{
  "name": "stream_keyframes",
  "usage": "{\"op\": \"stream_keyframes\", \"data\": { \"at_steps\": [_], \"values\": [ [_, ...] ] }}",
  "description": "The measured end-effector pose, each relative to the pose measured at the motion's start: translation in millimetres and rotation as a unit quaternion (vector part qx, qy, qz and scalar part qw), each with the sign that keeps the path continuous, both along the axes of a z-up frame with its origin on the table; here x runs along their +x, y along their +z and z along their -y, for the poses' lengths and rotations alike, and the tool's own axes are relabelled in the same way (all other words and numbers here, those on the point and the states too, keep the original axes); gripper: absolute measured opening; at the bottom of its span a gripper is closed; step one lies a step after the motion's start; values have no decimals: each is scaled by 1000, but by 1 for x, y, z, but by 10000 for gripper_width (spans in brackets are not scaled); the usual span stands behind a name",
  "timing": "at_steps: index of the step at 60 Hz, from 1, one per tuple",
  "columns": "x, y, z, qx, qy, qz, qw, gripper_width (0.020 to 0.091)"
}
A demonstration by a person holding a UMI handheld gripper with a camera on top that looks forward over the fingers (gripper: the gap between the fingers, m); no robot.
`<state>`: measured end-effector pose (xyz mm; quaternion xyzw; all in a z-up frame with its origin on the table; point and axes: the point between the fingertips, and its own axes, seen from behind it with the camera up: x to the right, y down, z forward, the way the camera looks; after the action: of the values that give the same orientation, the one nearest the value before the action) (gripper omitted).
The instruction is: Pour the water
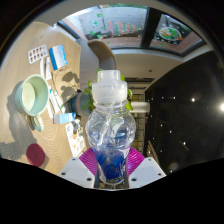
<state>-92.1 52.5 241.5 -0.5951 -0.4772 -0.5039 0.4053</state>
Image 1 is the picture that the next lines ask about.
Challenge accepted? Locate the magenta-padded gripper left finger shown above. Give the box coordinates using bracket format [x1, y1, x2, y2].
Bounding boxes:
[58, 147, 101, 189]

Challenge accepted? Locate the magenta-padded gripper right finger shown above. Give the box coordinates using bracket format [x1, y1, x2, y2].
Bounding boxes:
[125, 146, 167, 189]

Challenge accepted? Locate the clear blue-labelled drink bottle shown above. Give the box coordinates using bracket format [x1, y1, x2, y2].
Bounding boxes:
[84, 69, 138, 186]

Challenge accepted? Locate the flat round red coaster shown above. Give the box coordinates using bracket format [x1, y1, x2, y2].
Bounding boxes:
[25, 143, 47, 168]

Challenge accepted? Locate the small blue-white box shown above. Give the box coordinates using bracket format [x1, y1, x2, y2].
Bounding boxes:
[52, 112, 78, 125]

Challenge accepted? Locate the group of ceiling lights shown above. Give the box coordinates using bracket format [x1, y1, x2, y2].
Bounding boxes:
[156, 94, 224, 148]

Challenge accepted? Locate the light green mug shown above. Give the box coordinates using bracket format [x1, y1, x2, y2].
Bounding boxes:
[13, 73, 51, 133]

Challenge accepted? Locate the brown paper sheet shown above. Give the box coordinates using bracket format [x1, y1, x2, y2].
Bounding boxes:
[49, 64, 82, 101]

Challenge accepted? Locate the blue and white carton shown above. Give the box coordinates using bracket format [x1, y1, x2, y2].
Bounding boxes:
[48, 44, 69, 71]

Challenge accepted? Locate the white card with dark dots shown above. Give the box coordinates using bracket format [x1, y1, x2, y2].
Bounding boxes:
[27, 44, 49, 65]

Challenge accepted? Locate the window with festive stickers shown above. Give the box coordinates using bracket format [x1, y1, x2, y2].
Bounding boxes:
[54, 3, 206, 56]

